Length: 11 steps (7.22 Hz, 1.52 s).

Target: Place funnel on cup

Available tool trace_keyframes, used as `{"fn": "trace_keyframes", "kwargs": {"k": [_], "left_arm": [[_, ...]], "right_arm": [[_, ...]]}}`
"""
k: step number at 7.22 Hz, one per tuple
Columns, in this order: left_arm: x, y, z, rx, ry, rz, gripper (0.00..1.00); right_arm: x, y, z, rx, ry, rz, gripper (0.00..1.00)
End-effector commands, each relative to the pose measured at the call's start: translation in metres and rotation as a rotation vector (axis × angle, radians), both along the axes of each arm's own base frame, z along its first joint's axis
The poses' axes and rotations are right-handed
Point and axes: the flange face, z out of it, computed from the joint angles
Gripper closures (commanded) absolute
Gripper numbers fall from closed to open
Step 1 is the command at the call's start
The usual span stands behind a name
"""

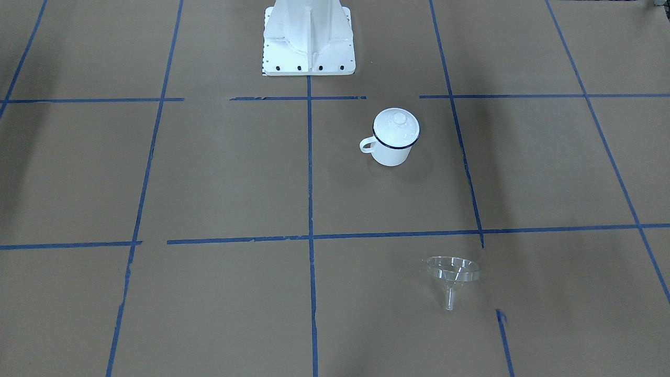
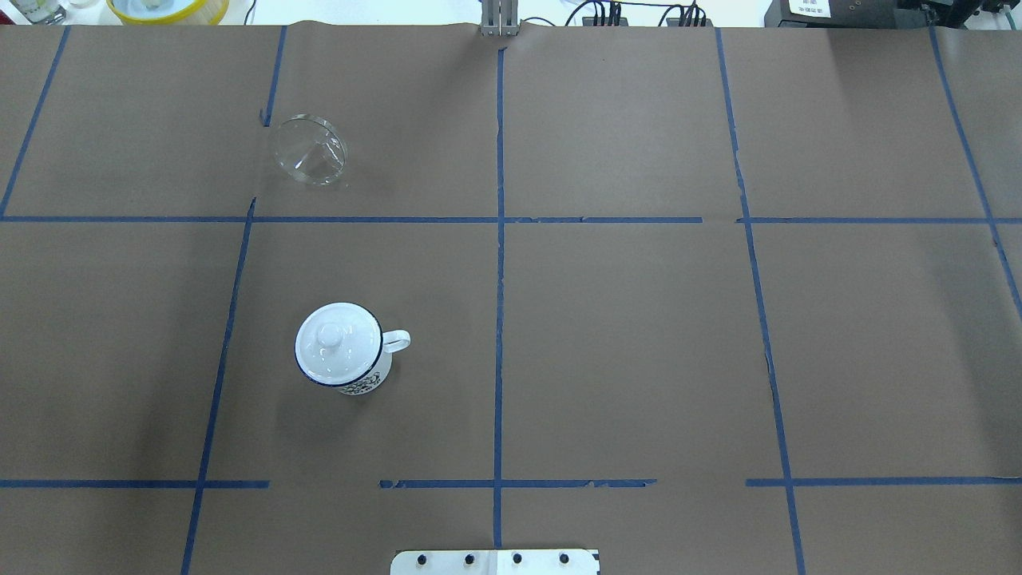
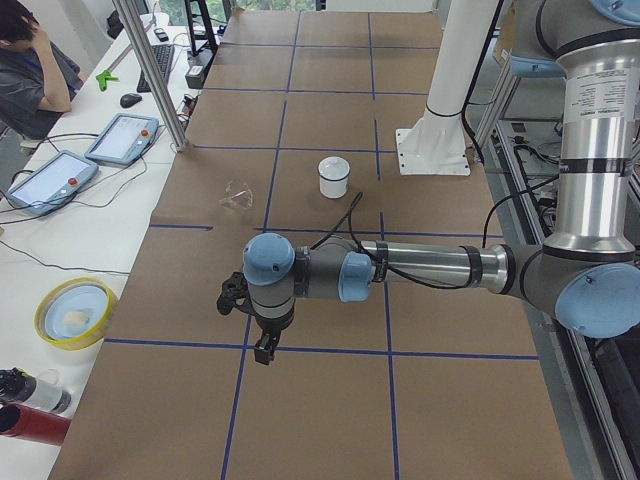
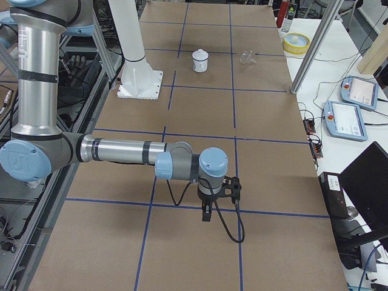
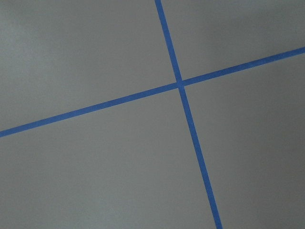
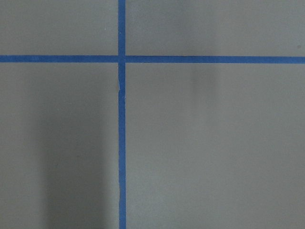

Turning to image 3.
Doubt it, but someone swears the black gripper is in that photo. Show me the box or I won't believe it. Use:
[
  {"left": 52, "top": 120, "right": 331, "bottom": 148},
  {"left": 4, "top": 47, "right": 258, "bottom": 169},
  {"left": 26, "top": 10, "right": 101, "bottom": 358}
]
[{"left": 254, "top": 313, "right": 293, "bottom": 364}]

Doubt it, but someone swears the white cup lid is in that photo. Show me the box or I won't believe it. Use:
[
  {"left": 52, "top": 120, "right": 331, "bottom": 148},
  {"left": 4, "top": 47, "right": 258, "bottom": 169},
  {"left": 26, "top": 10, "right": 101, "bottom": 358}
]
[{"left": 318, "top": 156, "right": 350, "bottom": 181}]

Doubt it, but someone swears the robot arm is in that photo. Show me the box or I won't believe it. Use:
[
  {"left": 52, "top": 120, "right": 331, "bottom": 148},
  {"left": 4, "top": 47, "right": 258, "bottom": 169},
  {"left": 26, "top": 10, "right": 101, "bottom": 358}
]
[{"left": 239, "top": 1, "right": 639, "bottom": 364}]

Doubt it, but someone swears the white enamel cup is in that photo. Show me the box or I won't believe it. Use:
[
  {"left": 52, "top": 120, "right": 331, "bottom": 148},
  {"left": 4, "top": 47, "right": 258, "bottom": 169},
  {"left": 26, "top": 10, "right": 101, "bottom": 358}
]
[{"left": 318, "top": 156, "right": 350, "bottom": 199}]

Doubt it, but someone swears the yellow rimmed bowl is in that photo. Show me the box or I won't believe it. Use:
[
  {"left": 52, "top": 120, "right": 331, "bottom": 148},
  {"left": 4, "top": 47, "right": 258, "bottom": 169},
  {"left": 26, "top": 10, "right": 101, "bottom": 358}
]
[{"left": 34, "top": 277, "right": 118, "bottom": 351}]

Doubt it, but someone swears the clear bottle black cap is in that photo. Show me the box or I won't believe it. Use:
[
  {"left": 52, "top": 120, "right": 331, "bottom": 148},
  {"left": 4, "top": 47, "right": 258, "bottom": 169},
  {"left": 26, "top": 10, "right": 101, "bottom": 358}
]
[{"left": 1, "top": 367, "right": 71, "bottom": 414}]

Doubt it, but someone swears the red cylinder bottle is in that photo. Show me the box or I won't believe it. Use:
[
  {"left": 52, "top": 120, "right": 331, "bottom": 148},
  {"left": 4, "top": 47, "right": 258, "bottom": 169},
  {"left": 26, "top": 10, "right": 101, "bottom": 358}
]
[{"left": 1, "top": 403, "right": 71, "bottom": 446}]

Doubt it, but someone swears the far teach pendant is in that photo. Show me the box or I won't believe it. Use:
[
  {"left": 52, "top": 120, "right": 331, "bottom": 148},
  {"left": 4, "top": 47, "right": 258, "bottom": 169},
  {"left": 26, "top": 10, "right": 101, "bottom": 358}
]
[{"left": 84, "top": 113, "right": 159, "bottom": 166}]

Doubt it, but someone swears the teach pendant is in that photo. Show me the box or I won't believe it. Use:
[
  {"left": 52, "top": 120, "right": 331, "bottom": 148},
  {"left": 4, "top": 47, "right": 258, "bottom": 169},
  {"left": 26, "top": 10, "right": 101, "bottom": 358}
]
[
  {"left": 6, "top": 150, "right": 98, "bottom": 216},
  {"left": 84, "top": 113, "right": 159, "bottom": 166}
]

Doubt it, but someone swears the near teach pendant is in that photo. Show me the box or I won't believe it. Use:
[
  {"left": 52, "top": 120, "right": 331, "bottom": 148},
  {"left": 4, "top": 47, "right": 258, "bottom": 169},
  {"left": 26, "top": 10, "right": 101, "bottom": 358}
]
[{"left": 6, "top": 150, "right": 98, "bottom": 216}]

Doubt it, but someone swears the black computer mouse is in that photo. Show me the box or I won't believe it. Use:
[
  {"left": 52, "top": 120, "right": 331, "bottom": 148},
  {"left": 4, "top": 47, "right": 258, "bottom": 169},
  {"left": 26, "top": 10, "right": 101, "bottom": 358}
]
[{"left": 119, "top": 93, "right": 142, "bottom": 109}]

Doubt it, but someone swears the black keyboard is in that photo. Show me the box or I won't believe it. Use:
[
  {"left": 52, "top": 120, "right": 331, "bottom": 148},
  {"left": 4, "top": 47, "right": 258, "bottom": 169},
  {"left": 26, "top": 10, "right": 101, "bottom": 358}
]
[{"left": 136, "top": 44, "right": 174, "bottom": 93}]

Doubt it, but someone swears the green plastic tool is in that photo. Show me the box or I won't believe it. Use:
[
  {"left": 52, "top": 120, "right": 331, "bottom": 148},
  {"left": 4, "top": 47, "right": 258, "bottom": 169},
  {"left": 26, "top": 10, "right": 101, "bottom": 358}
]
[{"left": 96, "top": 70, "right": 119, "bottom": 92}]

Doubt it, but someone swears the seated person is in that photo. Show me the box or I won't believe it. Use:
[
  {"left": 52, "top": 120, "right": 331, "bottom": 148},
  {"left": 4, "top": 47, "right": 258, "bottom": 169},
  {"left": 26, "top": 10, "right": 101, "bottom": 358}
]
[{"left": 1, "top": 1, "right": 86, "bottom": 140}]

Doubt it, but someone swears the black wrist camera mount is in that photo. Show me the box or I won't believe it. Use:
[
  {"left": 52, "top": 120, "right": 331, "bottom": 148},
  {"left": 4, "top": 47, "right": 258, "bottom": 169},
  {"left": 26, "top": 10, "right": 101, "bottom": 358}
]
[{"left": 216, "top": 272, "right": 254, "bottom": 316}]

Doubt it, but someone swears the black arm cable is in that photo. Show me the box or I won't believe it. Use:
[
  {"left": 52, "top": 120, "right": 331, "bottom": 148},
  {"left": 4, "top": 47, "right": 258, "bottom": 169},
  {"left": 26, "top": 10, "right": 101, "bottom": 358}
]
[{"left": 309, "top": 192, "right": 561, "bottom": 290}]

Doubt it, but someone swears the aluminium frame post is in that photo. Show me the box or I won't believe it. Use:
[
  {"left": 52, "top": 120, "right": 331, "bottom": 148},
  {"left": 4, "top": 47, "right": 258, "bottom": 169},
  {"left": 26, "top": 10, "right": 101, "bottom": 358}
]
[{"left": 113, "top": 0, "right": 188, "bottom": 152}]

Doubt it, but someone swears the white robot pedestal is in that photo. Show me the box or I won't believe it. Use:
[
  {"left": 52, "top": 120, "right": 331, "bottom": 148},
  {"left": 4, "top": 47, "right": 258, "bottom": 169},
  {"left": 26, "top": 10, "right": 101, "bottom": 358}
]
[{"left": 396, "top": 0, "right": 500, "bottom": 176}]

